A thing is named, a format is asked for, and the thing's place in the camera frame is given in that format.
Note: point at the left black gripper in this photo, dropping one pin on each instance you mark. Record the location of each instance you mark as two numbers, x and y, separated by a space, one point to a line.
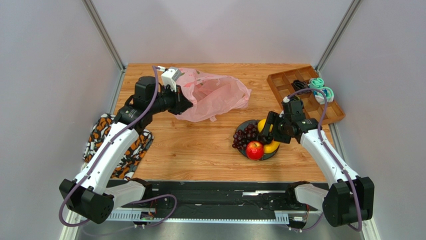
181 104

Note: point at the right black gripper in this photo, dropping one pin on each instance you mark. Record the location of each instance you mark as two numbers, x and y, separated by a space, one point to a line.
276 127

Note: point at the yellow lemon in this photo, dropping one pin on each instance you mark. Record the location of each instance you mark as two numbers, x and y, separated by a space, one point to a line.
261 125

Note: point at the yellow orange mango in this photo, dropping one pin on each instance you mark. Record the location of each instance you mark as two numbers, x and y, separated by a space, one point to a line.
271 147

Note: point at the red apple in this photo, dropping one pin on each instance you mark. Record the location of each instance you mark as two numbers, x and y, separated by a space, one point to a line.
254 150

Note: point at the purple grape bunch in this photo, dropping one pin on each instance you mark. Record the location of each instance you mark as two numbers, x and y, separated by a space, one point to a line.
247 132

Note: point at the pink peach plastic bag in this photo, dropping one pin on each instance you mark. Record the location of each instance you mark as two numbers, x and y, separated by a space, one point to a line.
211 94

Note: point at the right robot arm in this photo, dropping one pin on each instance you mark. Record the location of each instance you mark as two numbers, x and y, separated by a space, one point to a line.
349 198

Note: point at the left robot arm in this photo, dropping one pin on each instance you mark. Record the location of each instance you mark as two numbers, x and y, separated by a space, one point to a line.
88 194

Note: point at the dark round plate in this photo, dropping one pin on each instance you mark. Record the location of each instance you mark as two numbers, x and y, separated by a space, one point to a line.
266 156

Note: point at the wooden compartment tray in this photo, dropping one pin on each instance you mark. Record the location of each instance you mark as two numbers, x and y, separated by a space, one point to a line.
282 84

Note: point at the black rolled sock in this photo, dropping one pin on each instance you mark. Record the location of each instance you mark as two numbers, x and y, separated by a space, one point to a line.
299 84

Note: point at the white teal rolled sock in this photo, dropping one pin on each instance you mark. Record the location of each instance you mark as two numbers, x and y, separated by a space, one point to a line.
329 95

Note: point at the mint green rolled sock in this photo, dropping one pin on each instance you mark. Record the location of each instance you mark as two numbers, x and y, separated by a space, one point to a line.
316 83

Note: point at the orange black patterned cloth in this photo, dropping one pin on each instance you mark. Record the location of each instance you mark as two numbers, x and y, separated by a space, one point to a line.
127 166

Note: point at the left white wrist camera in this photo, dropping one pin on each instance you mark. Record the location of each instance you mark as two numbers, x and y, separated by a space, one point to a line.
169 77

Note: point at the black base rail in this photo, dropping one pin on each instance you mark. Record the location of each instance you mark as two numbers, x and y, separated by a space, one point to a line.
217 202

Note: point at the right aluminium frame post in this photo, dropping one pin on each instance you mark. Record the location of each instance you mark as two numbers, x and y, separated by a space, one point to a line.
339 32

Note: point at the aluminium frame post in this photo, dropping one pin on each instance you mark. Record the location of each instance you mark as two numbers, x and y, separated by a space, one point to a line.
339 32
97 20

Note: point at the left aluminium frame post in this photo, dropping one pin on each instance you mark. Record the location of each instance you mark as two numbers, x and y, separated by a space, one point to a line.
97 20

